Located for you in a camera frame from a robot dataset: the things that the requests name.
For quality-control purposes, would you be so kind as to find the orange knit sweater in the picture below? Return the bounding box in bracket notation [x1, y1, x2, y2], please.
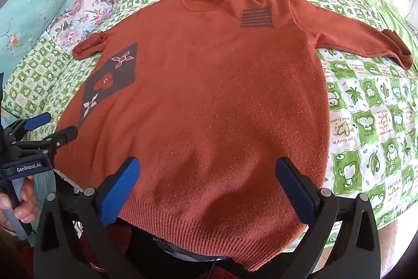
[54, 0, 413, 271]

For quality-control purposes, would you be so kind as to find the dark red knit clothing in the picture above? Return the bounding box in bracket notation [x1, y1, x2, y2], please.
[77, 220, 239, 279]

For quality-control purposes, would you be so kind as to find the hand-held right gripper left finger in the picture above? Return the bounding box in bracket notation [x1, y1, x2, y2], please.
[34, 156, 144, 279]

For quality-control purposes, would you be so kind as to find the person's left hand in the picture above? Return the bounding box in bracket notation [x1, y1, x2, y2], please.
[0, 176, 38, 230]

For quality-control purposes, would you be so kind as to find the teal floral pillow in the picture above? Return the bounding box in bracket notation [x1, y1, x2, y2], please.
[0, 0, 98, 77]

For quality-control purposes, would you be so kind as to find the white pink floral pillow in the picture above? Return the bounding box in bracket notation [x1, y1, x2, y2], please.
[46, 0, 118, 54]

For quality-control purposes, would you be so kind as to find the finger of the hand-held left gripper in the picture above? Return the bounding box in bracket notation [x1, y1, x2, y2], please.
[20, 126, 79, 155]
[11, 112, 52, 139]

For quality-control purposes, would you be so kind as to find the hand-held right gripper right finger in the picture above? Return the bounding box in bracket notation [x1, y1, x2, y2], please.
[275, 156, 381, 279]

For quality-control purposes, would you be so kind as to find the green checked printed blanket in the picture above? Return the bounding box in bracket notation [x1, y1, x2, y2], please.
[3, 0, 418, 234]

